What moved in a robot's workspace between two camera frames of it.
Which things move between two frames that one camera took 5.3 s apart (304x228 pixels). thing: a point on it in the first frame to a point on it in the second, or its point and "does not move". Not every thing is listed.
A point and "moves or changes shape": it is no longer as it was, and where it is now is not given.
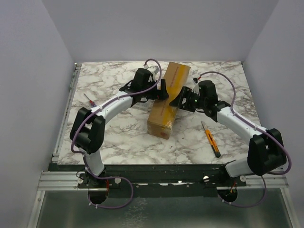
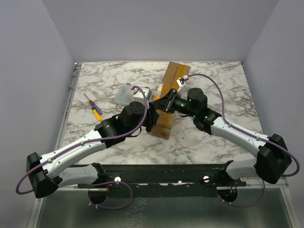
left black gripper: [157, 93] to [152, 116]
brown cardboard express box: [162, 114] does not move
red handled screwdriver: [91, 102] does not move
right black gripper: [184, 99] to [171, 101]
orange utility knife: [212, 140] moves or changes shape
